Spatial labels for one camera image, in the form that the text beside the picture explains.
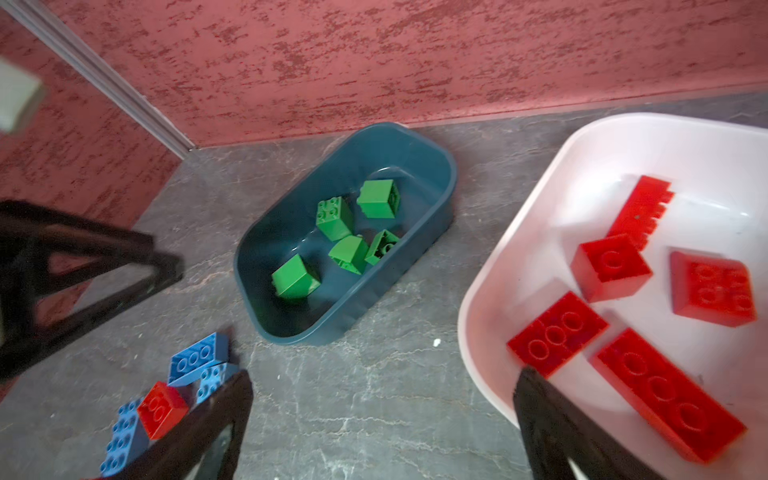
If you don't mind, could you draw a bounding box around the green lego small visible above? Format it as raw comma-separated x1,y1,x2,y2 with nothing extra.
356,179,400,219
328,235,369,275

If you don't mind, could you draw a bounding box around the green lego block front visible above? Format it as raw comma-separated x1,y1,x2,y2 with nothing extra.
271,254,321,300

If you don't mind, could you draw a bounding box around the teal plastic bin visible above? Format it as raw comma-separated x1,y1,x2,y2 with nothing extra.
234,123,458,346

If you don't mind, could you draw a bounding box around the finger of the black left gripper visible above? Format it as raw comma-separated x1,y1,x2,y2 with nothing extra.
1,200,155,262
1,252,184,378

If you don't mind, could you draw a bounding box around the red long lego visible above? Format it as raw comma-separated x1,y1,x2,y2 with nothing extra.
607,175,675,251
507,291,609,379

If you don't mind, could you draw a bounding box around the small red lego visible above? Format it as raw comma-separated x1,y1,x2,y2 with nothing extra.
137,382,190,440

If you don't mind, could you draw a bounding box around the red square lego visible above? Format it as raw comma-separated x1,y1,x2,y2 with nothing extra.
570,234,653,303

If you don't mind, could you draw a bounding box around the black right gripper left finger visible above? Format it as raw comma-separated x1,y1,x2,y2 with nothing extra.
113,370,254,479

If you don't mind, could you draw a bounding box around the white plastic bin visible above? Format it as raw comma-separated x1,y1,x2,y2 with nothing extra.
458,113,767,479

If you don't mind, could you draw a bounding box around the blue long lego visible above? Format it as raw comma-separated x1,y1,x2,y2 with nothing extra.
167,333,229,387
100,397,149,477

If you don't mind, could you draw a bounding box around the aluminium corner post left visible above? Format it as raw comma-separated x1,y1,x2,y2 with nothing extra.
1,1,197,159

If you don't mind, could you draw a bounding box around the green square lego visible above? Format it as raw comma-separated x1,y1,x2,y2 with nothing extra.
364,229,400,265

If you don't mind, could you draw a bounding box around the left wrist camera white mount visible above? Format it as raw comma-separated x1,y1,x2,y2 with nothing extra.
1,58,46,134

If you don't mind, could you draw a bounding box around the small blue lego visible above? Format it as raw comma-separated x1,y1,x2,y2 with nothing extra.
195,363,240,405

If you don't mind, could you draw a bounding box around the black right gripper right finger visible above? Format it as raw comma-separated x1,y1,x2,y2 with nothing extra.
513,367,660,479

